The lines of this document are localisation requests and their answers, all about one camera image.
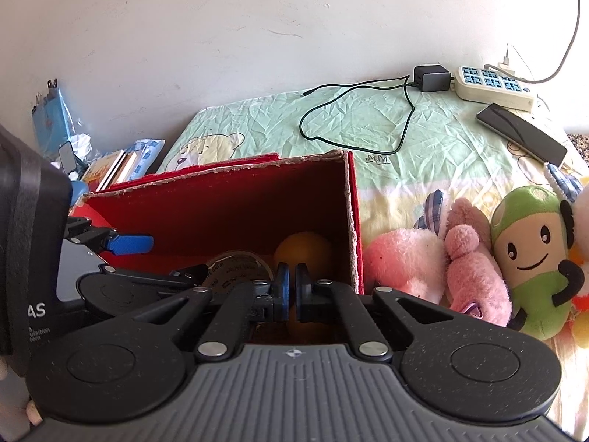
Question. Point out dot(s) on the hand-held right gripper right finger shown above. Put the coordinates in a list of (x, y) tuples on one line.
[(303, 294)]

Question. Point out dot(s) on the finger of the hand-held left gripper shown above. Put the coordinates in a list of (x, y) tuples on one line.
[(161, 278), (133, 244)]

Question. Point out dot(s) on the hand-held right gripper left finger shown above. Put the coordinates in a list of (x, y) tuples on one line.
[(283, 292)]

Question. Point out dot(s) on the red box lid flap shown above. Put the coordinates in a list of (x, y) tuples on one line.
[(207, 212)]

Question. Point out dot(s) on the orange ball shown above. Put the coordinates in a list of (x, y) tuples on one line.
[(303, 248)]

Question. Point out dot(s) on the tape roll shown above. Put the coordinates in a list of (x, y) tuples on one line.
[(234, 267)]

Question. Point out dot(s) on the stack of books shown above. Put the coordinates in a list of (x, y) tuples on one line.
[(110, 168)]

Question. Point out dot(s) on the light pink plush toy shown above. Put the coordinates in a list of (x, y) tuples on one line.
[(405, 258)]

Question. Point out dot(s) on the crumpled white plastic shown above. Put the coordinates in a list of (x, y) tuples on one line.
[(83, 145)]

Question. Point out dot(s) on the blue plastic packet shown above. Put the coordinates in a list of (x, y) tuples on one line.
[(50, 115)]

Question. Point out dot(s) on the green plush toy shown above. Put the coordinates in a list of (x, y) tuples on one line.
[(534, 239)]

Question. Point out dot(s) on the black charger adapter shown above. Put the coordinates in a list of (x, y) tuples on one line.
[(430, 78)]

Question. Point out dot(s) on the black smartphone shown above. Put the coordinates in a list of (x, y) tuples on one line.
[(520, 131)]

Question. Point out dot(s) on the beige power strip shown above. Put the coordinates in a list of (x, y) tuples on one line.
[(492, 84)]

